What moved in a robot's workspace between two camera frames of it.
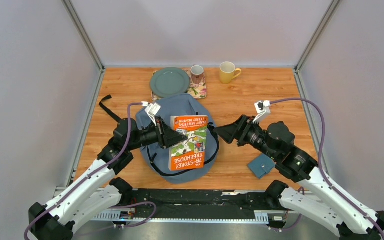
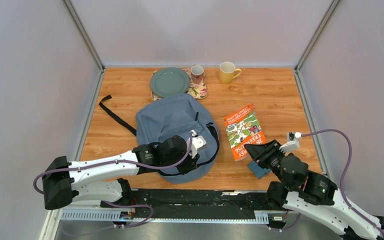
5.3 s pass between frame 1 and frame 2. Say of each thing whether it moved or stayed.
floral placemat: stayed
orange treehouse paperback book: moved
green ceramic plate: stayed
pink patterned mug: stayed
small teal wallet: stayed
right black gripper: moved
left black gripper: moved
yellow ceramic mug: stayed
